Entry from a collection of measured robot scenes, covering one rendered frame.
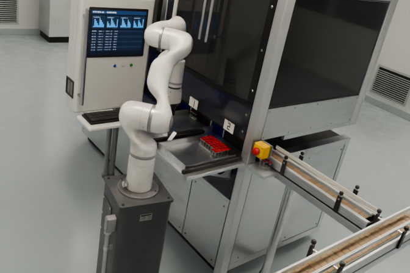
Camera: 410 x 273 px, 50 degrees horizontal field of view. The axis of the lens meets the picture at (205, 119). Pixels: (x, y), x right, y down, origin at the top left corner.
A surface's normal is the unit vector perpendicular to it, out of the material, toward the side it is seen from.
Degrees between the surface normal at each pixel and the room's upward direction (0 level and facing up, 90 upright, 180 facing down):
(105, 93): 90
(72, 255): 0
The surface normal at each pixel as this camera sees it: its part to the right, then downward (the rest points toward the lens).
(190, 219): -0.78, 0.12
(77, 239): 0.18, -0.90
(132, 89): 0.60, 0.41
